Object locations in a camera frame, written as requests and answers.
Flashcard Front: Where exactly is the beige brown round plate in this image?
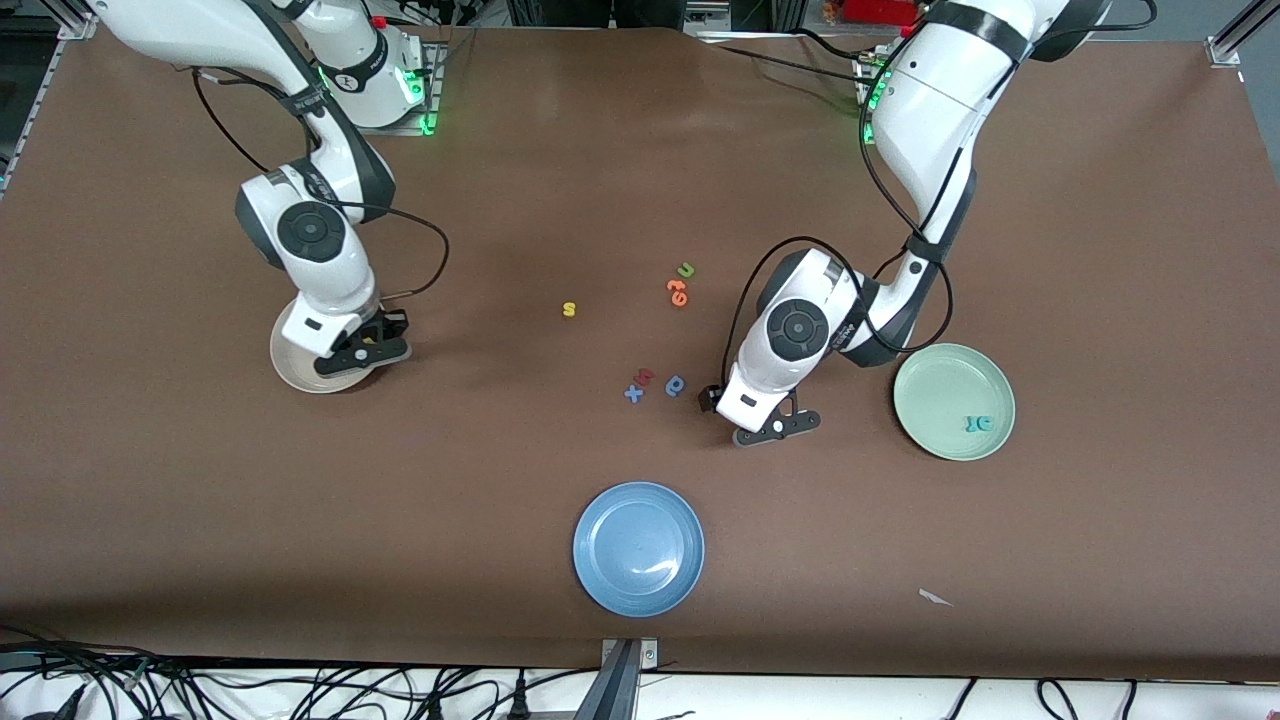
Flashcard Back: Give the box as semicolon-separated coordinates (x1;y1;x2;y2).
269;300;393;395

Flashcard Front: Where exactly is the blue round plate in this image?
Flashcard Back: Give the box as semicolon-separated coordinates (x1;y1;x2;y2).
572;481;706;618

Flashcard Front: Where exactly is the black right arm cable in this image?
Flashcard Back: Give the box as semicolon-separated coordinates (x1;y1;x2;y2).
190;65;450;301

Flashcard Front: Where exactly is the brown table cover sheet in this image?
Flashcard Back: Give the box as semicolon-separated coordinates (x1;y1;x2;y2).
0;18;1280;681

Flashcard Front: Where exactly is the aluminium frame profile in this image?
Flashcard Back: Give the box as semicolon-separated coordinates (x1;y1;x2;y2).
1205;0;1280;68
40;0;101;41

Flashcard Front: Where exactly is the dark camera mount beam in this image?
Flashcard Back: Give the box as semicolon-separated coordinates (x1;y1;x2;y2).
574;640;643;720

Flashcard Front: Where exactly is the light green round plate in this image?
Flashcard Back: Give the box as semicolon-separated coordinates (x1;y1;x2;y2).
893;343;1017;462

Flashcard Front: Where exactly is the red box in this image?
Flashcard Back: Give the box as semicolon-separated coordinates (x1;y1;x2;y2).
843;0;916;26

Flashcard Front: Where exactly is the black table cable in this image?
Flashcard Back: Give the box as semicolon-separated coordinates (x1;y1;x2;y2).
690;38;886;86

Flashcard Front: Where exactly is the silver camera mount bracket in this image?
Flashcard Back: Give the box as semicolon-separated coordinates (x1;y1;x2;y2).
601;638;660;673

